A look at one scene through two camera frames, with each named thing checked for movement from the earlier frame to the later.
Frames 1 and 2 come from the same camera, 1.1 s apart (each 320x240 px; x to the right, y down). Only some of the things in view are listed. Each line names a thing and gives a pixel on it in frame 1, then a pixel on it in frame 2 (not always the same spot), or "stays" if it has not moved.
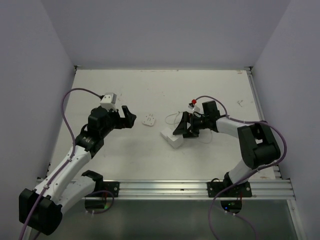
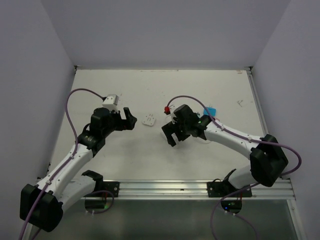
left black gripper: [122, 122] stays
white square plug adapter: [149, 120] stays
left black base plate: [112, 186] stays
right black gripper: [182, 128] to [170, 128]
